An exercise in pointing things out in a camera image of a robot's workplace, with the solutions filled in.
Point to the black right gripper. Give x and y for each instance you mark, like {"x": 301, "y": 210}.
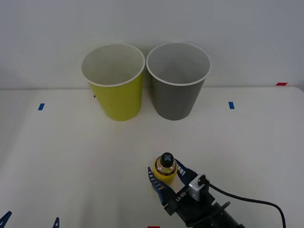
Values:
{"x": 183, "y": 204}

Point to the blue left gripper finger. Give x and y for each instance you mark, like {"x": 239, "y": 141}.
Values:
{"x": 6, "y": 219}
{"x": 56, "y": 223}

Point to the small bottle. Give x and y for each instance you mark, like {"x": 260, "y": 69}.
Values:
{"x": 166, "y": 172}

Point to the silver and black right arm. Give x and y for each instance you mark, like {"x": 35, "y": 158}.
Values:
{"x": 228, "y": 218}

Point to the grey plastic bin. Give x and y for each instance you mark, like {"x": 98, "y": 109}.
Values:
{"x": 175, "y": 101}

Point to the yellow-green plastic bin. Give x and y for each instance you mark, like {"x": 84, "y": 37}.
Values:
{"x": 121, "y": 102}

